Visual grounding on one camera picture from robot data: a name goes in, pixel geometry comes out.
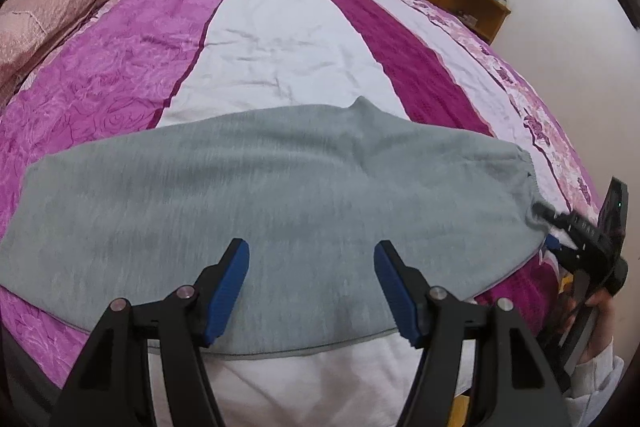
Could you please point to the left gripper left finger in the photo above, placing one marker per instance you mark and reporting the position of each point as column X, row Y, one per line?
column 110, row 383

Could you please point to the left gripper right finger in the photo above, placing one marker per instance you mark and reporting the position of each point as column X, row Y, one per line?
column 512, row 382

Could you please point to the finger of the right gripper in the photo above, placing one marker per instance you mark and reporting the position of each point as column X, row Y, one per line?
column 553, row 244
column 549, row 215

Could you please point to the grey sweatpants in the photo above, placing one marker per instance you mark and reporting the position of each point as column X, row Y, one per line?
column 312, row 189

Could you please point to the white sleeve forearm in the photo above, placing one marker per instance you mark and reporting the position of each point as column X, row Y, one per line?
column 592, row 385

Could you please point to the right hand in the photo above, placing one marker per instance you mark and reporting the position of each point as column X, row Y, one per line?
column 603, row 330

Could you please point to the pink white striped bedspread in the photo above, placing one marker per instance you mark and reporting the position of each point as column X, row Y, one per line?
column 138, row 64

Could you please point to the pink quilted pillow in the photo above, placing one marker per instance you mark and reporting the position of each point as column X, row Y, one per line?
column 30, row 29

